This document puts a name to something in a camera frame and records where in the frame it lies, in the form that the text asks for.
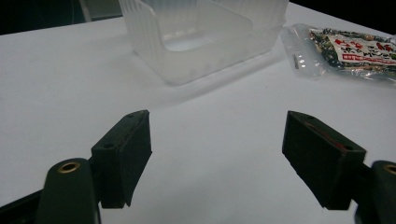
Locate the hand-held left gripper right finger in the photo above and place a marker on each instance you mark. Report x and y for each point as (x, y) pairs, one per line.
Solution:
(320, 158)

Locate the clear patterned snack packet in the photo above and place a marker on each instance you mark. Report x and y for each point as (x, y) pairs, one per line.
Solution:
(351, 51)

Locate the translucent plastic container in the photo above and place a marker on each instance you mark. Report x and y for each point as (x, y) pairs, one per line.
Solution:
(199, 40)

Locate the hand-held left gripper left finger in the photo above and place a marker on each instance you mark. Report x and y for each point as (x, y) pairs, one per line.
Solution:
(124, 155)

